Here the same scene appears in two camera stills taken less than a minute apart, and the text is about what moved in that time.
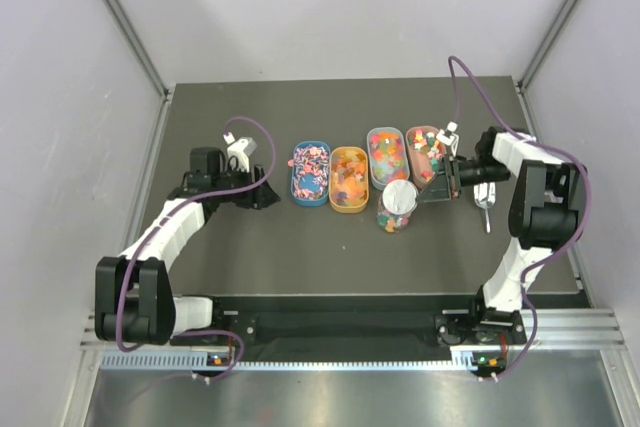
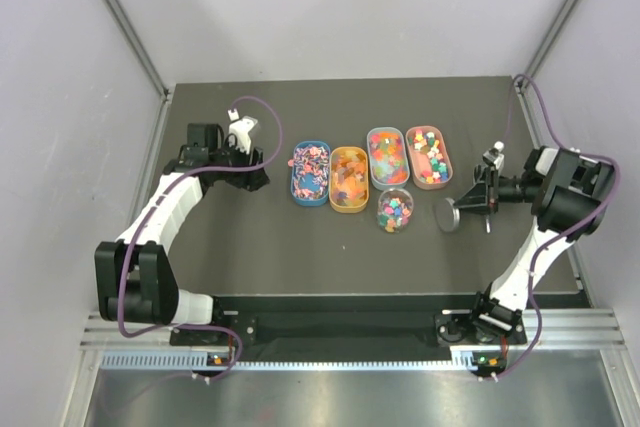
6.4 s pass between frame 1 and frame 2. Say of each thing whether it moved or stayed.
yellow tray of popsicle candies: stayed
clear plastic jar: stayed
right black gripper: moved
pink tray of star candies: stayed
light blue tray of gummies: stayed
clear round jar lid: moved
